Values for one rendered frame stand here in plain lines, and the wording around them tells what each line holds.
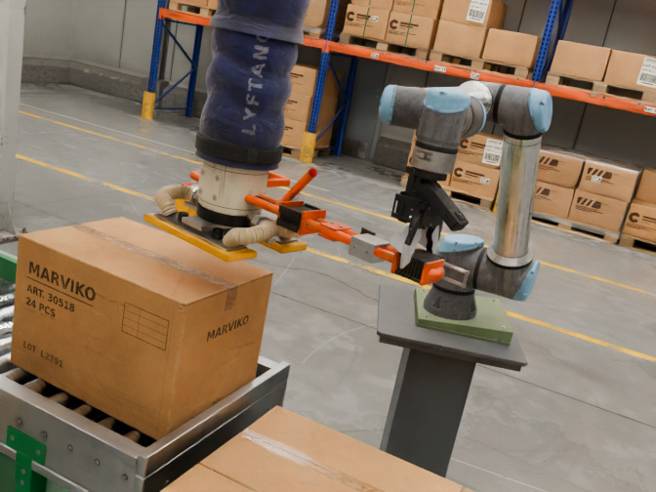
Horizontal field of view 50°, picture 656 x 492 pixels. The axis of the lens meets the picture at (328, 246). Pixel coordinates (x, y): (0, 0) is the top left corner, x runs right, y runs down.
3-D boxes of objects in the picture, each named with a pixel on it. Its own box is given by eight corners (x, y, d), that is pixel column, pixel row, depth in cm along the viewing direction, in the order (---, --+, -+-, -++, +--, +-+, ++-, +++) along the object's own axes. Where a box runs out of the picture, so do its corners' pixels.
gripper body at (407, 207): (409, 217, 158) (421, 164, 154) (441, 228, 152) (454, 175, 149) (389, 220, 152) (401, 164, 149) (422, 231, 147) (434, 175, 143)
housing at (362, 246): (346, 254, 160) (349, 235, 159) (364, 251, 165) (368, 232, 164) (370, 264, 156) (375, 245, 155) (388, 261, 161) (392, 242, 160)
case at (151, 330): (9, 362, 208) (18, 233, 197) (109, 327, 243) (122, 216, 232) (166, 445, 183) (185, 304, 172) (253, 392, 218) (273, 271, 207)
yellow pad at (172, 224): (143, 221, 189) (144, 202, 188) (173, 218, 197) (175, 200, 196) (226, 263, 170) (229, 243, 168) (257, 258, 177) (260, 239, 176)
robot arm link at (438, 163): (465, 154, 148) (440, 154, 141) (459, 177, 149) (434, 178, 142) (430, 144, 153) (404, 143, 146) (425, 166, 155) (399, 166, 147)
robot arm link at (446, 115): (479, 94, 146) (464, 93, 138) (465, 153, 150) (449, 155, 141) (437, 85, 150) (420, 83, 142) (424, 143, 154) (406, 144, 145)
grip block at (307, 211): (272, 225, 172) (276, 201, 170) (300, 222, 179) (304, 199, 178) (298, 235, 167) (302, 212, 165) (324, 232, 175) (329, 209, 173)
